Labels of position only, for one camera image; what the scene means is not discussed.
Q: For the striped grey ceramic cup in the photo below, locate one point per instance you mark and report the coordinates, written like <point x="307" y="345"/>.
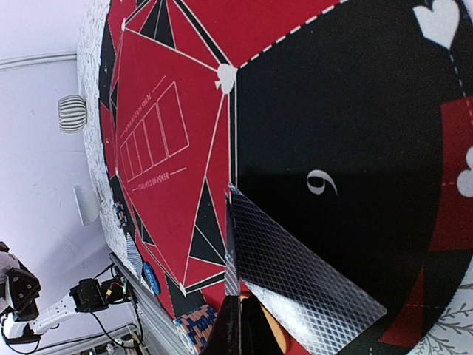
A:
<point x="72" y="115"/>

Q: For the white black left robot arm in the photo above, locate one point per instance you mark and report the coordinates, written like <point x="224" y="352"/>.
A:
<point x="21" y="320"/>

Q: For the front aluminium rail frame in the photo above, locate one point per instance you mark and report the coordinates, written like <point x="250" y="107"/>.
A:
<point x="159" y="329"/>

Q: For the white blue poker chip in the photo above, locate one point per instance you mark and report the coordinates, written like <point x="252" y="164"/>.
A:
<point x="120" y="213"/>

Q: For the white bowl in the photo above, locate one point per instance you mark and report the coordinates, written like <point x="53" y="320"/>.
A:
<point x="87" y="203"/>

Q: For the round red black poker mat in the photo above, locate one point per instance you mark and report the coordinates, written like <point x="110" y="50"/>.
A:
<point x="349" y="123"/>

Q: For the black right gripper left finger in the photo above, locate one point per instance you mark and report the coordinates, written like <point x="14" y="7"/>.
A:
<point x="225" y="337"/>

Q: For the orange big blind button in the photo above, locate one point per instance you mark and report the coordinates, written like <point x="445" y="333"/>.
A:
<point x="279" y="332"/>

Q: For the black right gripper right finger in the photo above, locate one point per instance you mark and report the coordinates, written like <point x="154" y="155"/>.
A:
<point x="257" y="337"/>

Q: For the dealt blue card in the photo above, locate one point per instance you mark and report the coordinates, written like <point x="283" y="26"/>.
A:
<point x="232" y="284"/>
<point x="317" y="305"/>
<point x="133" y="255"/>

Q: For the blue small blind button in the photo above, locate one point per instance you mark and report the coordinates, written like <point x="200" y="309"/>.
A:
<point x="151" y="278"/>

